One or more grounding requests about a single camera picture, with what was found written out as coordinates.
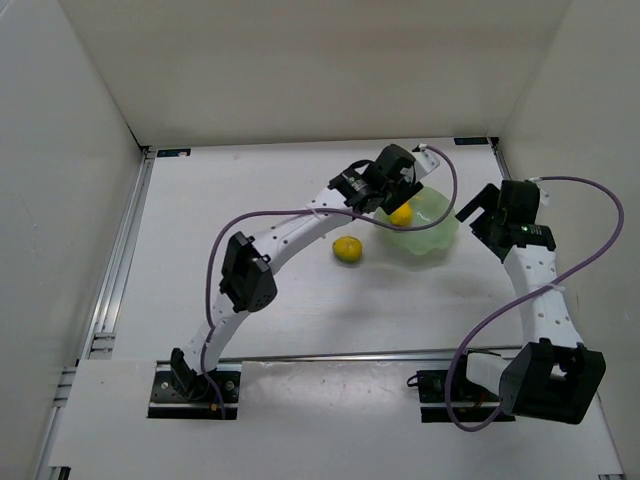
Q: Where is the peeled yellow white fake fruit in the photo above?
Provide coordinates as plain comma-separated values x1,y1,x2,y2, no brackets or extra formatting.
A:
389,202,413,228

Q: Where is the yellow green fake lemon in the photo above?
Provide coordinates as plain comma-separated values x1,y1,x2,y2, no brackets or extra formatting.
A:
332,236,363,264

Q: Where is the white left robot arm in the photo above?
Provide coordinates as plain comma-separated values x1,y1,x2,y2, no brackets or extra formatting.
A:
170,144,440,401

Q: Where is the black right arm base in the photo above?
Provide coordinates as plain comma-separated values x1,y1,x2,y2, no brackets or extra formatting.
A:
406,369,498,428

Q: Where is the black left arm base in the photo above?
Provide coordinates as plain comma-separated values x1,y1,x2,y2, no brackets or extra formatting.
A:
147,363,241,421

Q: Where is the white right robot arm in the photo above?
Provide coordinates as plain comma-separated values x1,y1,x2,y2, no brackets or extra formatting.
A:
456,180,606,425

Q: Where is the green glass fruit bowl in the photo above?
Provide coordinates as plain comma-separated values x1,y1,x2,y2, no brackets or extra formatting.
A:
373,185,461,257

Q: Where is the blue right corner label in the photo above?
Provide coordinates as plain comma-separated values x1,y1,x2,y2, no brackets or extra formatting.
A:
453,137,490,146

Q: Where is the blue corner label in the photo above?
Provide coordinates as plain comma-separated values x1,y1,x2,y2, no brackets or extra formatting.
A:
453,137,490,146
156,148,191,158

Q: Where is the blue left corner label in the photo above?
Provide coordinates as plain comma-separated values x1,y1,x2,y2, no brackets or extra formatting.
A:
156,148,191,158

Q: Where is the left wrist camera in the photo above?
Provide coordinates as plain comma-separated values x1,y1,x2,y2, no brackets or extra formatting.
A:
411,144,440,181

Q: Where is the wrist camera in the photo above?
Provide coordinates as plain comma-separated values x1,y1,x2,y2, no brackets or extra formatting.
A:
411,144,440,181
530,177,551,208

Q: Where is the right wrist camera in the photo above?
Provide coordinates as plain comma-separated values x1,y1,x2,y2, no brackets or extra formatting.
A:
530,177,551,208

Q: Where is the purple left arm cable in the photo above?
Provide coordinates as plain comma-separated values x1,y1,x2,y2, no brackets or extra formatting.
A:
202,144,461,421

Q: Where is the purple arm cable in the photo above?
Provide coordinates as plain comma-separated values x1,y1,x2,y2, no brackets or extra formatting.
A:
445,175,626,433
202,144,461,421

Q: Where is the aluminium right table rail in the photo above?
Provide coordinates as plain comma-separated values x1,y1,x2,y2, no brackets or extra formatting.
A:
502,138,639,479

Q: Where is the aluminium table rail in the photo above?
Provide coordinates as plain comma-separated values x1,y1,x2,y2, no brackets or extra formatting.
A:
202,344,571,364
502,138,639,479
33,147,155,479

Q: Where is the aluminium front table rail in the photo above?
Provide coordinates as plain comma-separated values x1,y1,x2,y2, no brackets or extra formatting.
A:
202,344,571,364

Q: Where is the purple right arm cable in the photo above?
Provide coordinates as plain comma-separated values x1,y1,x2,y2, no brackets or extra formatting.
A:
445,175,626,433

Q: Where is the aluminium left table rail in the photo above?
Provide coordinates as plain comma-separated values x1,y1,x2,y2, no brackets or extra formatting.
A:
33,147,155,479

